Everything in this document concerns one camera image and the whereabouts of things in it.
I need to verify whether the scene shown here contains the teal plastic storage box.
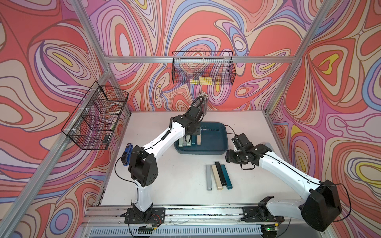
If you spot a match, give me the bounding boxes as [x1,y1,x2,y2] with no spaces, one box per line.
[174,122,228,155]

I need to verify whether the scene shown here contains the dark teal bar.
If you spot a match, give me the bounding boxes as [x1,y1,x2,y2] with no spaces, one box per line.
[191,135,197,145]

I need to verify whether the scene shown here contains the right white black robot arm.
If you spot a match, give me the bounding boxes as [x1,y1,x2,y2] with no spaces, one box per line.
[225,133,342,232]

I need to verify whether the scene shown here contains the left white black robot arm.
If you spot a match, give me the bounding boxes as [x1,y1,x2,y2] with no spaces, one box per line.
[118,96,205,218]

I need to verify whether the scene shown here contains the clear cup of pencils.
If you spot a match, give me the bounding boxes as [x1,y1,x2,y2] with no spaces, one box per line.
[198,91,209,115]

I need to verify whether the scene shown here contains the black bar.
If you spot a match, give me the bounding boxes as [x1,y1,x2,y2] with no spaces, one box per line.
[215,162,227,186]

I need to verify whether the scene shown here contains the teal bar right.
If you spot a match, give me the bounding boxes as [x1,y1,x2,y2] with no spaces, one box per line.
[221,164,233,189]

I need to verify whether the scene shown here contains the yellow sticky notes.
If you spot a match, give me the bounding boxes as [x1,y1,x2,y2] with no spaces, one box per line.
[190,76,214,85]

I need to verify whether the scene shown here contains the tan bar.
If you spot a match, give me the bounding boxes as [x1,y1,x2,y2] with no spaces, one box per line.
[211,165,223,190]

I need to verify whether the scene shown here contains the back black wire basket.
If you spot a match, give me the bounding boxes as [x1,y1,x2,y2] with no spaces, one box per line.
[172,50,236,86]

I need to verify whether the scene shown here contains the black wire basket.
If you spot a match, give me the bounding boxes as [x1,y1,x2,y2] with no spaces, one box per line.
[62,82,129,150]
[172,50,236,86]

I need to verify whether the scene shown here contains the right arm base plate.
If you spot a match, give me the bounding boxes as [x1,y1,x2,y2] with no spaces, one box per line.
[240,206,285,224]

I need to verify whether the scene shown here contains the aluminium front rail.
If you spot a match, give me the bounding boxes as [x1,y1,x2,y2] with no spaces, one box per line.
[80,203,328,238]

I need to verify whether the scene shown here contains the left black wire basket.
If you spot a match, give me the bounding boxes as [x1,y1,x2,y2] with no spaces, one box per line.
[62,82,129,150]

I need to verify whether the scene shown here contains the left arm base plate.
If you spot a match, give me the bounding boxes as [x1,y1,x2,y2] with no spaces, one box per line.
[120,207,166,225]

